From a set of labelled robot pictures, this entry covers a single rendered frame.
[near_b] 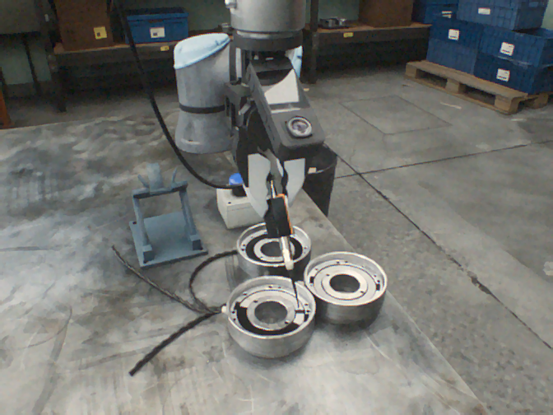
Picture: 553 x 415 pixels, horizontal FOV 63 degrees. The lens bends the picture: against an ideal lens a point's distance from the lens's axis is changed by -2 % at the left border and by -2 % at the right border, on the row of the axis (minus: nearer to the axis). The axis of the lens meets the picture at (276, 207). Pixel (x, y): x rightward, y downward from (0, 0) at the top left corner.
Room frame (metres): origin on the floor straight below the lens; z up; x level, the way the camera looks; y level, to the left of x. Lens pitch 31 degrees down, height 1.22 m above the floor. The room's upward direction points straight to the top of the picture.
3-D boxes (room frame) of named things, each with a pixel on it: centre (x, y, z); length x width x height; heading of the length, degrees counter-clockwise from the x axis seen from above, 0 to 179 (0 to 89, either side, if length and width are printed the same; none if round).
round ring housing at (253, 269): (0.53, 0.00, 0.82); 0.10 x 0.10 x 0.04
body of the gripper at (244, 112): (0.50, 0.01, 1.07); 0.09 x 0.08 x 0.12; 23
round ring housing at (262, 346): (0.40, 0.01, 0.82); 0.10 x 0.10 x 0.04
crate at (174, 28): (4.00, 1.01, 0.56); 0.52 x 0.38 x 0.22; 107
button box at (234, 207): (0.67, 0.06, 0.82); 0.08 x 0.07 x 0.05; 20
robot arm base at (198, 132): (0.99, 0.16, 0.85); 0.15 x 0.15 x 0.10
